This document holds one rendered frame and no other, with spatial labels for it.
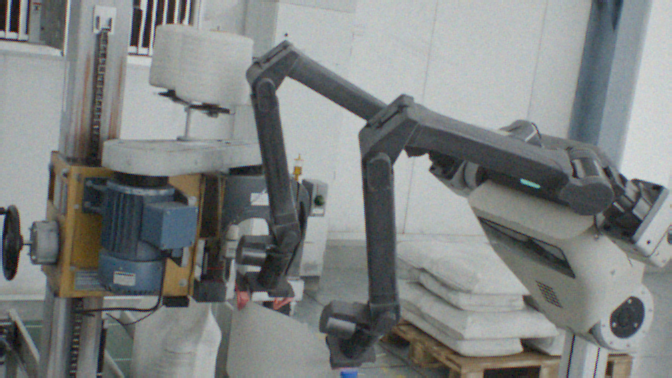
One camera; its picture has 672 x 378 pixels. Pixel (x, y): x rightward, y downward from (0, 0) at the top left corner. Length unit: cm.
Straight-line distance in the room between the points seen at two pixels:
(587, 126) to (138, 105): 424
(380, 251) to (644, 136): 712
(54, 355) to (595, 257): 130
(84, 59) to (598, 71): 628
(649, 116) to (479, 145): 718
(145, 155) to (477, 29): 567
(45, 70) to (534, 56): 420
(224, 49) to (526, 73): 589
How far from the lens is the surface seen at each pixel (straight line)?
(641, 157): 885
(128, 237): 221
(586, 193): 176
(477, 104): 770
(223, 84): 219
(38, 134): 511
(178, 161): 219
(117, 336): 417
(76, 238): 238
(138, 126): 521
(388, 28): 722
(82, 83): 237
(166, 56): 246
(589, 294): 206
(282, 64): 209
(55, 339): 250
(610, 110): 804
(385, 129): 163
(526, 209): 210
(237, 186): 246
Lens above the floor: 172
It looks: 9 degrees down
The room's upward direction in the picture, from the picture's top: 8 degrees clockwise
